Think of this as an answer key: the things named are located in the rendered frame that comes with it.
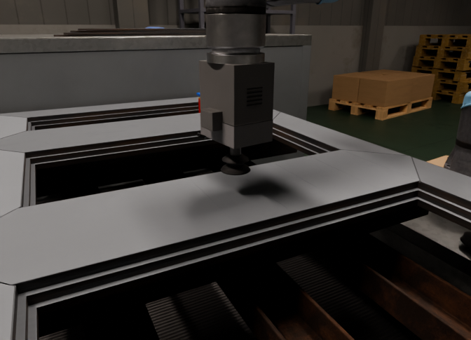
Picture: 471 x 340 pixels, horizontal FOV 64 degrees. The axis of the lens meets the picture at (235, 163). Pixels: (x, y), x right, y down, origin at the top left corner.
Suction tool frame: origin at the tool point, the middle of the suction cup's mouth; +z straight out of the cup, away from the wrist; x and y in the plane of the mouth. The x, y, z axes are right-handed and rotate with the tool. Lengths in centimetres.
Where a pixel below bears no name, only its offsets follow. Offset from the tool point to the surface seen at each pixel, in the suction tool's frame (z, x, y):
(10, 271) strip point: 3.7, -29.1, 2.6
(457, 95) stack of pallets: 76, 562, -227
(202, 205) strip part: 3.7, -6.0, 0.6
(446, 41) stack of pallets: 1, 567, -260
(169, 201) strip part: 3.7, -9.2, -3.0
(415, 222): 20.5, 44.3, 4.6
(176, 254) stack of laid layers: 4.9, -13.5, 7.7
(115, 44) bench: -14, 11, -80
